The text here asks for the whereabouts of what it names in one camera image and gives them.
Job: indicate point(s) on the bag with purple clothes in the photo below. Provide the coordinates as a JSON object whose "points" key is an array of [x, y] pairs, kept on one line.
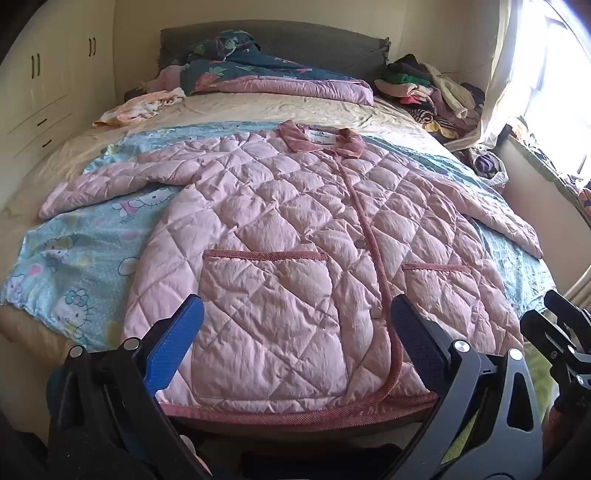
{"points": [[485, 164]]}

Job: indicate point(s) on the dark bedside table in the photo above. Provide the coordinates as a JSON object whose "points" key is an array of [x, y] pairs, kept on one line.
{"points": [[131, 94]]}

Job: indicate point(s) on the dark floral quilt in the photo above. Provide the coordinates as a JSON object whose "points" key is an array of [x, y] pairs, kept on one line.
{"points": [[258, 69]]}

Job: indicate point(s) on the pink quilted jacket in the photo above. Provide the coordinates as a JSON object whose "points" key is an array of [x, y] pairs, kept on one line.
{"points": [[277, 230]]}

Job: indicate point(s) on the cluttered window sill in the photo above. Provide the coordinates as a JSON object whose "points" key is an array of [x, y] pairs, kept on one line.
{"points": [[554, 170]]}

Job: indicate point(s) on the cream wardrobe with drawers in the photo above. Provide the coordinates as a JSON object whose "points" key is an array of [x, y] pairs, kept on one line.
{"points": [[55, 69]]}

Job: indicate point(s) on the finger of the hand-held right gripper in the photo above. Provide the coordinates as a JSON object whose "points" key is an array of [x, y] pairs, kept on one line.
{"points": [[554, 337], [568, 311]]}

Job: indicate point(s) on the blue cartoon printed sheet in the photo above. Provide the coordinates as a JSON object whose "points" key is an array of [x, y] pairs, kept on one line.
{"points": [[69, 258]]}

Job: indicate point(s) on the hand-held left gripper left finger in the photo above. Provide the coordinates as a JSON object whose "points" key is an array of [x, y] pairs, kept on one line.
{"points": [[173, 341]]}

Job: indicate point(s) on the bright window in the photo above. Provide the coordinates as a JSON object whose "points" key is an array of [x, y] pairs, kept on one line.
{"points": [[558, 92]]}

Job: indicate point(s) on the pink cloth bundle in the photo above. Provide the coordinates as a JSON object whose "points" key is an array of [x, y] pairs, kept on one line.
{"points": [[166, 76]]}

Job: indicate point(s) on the bed with beige sheet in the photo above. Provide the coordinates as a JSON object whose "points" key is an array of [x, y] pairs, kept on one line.
{"points": [[258, 108]]}

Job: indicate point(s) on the pile of mixed clothes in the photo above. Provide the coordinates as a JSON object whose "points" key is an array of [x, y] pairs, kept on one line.
{"points": [[415, 87]]}

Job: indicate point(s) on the orange and white towel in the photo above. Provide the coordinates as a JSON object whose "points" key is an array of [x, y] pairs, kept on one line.
{"points": [[134, 108]]}

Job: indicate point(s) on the grey padded headboard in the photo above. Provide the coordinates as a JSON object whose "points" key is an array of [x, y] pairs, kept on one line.
{"points": [[300, 41]]}

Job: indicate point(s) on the cream curtain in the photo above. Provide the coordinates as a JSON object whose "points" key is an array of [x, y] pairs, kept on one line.
{"points": [[503, 69]]}

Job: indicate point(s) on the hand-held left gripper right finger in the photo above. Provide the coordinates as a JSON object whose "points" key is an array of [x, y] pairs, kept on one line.
{"points": [[415, 341]]}

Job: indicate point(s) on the green fuzzy cloth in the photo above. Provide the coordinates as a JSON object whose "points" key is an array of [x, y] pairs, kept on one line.
{"points": [[542, 369]]}

